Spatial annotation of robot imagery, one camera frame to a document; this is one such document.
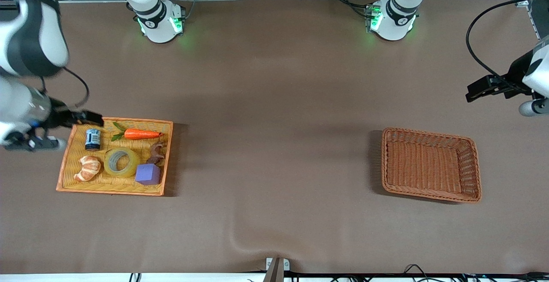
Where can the metal table clamp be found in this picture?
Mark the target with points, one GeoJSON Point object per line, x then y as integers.
{"type": "Point", "coordinates": [277, 269]}

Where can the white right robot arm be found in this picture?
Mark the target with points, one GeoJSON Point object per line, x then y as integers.
{"type": "Point", "coordinates": [156, 20]}

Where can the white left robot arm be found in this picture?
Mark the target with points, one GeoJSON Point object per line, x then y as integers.
{"type": "Point", "coordinates": [392, 20]}

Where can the toy croissant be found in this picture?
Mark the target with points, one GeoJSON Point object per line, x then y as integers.
{"type": "Point", "coordinates": [88, 168]}

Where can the yellow wicker tray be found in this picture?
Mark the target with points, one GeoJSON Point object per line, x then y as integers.
{"type": "Point", "coordinates": [116, 155]}

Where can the yellow tape roll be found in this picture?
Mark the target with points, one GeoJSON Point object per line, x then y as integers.
{"type": "Point", "coordinates": [110, 166]}

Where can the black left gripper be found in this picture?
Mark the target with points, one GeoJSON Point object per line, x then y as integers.
{"type": "Point", "coordinates": [516, 75]}

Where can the orange toy carrot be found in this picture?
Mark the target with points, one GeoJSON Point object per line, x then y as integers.
{"type": "Point", "coordinates": [141, 134]}

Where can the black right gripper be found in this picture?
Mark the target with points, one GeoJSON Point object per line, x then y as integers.
{"type": "Point", "coordinates": [58, 118]}

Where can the small blue can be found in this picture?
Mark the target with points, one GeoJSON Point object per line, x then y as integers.
{"type": "Point", "coordinates": [92, 140]}

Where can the brown toy horse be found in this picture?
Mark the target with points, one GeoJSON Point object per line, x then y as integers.
{"type": "Point", "coordinates": [155, 155]}

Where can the brown wicker basket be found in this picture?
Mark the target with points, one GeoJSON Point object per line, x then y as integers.
{"type": "Point", "coordinates": [429, 164]}

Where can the purple cube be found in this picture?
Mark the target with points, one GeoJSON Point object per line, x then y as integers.
{"type": "Point", "coordinates": [148, 175]}

